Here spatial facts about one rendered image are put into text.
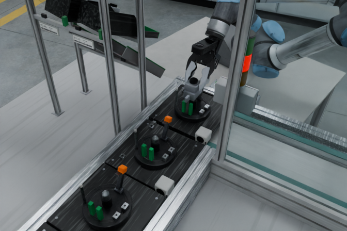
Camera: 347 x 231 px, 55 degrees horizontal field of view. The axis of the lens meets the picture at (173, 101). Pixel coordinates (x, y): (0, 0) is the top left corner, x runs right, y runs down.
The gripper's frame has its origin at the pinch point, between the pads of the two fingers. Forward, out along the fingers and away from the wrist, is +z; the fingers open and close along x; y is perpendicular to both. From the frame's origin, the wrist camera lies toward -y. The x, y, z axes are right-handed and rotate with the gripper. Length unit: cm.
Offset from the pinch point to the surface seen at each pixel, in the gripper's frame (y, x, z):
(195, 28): 75, 41, -33
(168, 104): 7.3, 9.3, 10.7
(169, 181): -17.8, -11.4, 29.5
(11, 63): 118, 225, 44
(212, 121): 8.3, -9.4, 9.8
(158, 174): -15.1, -6.3, 29.9
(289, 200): -0.2, -44.1, 22.3
